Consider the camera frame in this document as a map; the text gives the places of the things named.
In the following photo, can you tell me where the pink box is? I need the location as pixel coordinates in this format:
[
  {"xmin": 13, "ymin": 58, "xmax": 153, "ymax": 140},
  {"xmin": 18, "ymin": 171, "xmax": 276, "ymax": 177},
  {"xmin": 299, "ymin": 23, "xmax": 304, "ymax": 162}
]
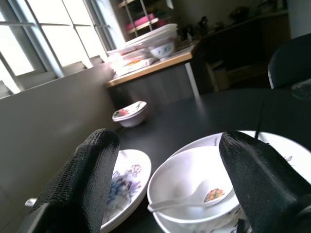
[{"xmin": 126, "ymin": 13, "xmax": 168, "ymax": 31}]

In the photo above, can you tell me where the blue patterned white bowl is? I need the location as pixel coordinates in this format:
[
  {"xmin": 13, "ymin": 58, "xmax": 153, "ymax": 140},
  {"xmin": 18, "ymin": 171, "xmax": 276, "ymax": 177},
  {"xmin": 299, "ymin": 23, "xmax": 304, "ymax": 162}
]
[{"xmin": 148, "ymin": 40, "xmax": 176, "ymax": 62}]

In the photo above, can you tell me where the wooden shelf rack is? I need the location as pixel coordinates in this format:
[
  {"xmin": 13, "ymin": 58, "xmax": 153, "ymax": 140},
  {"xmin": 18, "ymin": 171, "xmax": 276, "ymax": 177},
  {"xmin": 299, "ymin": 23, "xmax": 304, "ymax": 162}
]
[{"xmin": 118, "ymin": 0, "xmax": 174, "ymax": 34}]

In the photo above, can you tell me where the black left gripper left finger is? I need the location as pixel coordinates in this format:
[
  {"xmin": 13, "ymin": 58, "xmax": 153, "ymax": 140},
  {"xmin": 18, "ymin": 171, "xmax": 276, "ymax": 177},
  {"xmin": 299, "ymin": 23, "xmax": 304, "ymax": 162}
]
[{"xmin": 18, "ymin": 128, "xmax": 121, "ymax": 233}]

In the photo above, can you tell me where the small floral white bowl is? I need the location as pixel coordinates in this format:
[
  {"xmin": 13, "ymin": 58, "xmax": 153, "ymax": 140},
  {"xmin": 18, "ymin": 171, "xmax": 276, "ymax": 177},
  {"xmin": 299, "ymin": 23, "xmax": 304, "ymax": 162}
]
[{"xmin": 112, "ymin": 100, "xmax": 148, "ymax": 128}]

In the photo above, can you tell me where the white ceramic bowl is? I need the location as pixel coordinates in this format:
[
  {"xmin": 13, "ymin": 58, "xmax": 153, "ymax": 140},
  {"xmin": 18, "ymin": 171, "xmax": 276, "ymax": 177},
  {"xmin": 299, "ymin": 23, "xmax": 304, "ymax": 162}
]
[{"xmin": 146, "ymin": 145, "xmax": 243, "ymax": 224}]

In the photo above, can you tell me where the black chair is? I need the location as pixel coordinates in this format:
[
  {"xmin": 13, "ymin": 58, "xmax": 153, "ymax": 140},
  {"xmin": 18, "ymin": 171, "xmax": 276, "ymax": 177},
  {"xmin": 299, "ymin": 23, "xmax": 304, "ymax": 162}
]
[{"xmin": 267, "ymin": 33, "xmax": 311, "ymax": 90}]

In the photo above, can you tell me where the purple floral white plate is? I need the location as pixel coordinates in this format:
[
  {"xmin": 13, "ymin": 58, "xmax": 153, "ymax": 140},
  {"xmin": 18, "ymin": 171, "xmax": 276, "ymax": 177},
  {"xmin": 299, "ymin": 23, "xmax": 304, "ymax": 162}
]
[{"xmin": 152, "ymin": 130, "xmax": 311, "ymax": 233}]

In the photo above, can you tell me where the round black table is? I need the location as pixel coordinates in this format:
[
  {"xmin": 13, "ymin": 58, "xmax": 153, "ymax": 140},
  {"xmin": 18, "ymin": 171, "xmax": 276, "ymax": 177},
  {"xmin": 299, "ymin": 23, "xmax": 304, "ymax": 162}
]
[{"xmin": 110, "ymin": 87, "xmax": 311, "ymax": 233}]

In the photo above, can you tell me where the blue floral white plate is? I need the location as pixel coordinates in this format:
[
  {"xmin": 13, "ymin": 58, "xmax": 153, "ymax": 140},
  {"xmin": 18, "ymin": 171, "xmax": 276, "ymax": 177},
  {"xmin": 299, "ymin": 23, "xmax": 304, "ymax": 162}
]
[{"xmin": 101, "ymin": 149, "xmax": 152, "ymax": 233}]

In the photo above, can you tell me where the pile of white dishes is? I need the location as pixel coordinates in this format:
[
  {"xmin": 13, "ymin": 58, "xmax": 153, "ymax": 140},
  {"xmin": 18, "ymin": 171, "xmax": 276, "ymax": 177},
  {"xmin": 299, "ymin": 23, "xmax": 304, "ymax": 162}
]
[{"xmin": 106, "ymin": 23, "xmax": 179, "ymax": 78}]

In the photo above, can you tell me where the wood-top side cabinet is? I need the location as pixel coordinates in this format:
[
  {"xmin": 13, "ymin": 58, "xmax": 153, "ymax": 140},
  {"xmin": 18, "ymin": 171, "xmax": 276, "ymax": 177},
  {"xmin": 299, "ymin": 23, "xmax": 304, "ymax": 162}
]
[{"xmin": 104, "ymin": 50, "xmax": 202, "ymax": 107}]

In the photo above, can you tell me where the grey barred window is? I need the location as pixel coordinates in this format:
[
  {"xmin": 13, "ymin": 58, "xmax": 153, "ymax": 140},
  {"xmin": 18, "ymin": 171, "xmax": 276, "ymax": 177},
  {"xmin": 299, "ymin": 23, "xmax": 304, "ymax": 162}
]
[{"xmin": 0, "ymin": 0, "xmax": 117, "ymax": 98}]

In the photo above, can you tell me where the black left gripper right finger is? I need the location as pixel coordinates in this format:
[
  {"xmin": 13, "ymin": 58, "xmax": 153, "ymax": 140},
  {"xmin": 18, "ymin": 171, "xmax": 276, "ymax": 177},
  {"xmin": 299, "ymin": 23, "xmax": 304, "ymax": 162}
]
[{"xmin": 218, "ymin": 130, "xmax": 311, "ymax": 233}]

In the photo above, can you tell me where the white ceramic spoon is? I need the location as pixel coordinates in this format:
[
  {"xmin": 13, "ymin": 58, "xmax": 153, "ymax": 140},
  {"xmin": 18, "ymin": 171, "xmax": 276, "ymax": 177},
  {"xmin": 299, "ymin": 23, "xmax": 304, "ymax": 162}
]
[{"xmin": 147, "ymin": 181, "xmax": 236, "ymax": 213}]

